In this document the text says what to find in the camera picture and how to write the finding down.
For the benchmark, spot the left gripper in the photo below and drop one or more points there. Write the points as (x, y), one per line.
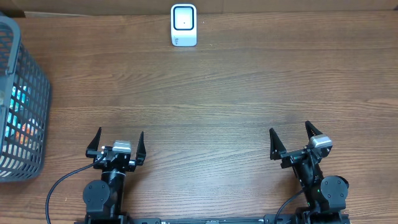
(91, 151)

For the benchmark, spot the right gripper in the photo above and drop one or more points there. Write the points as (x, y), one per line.
(291, 157)

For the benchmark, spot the orange Kleenex tissue pack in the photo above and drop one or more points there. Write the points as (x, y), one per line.
(25, 133)

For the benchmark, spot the teal wet wipes pack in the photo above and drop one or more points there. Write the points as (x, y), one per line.
(18, 109)

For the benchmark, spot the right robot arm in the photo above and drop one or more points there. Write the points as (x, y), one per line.
(325, 196)

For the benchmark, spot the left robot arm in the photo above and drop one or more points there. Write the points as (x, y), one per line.
(104, 197)

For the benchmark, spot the white barcode scanner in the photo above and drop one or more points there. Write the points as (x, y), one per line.
(183, 25)

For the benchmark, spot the dark grey mesh basket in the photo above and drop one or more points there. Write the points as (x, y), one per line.
(19, 68)

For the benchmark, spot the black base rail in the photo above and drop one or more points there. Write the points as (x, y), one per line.
(211, 220)

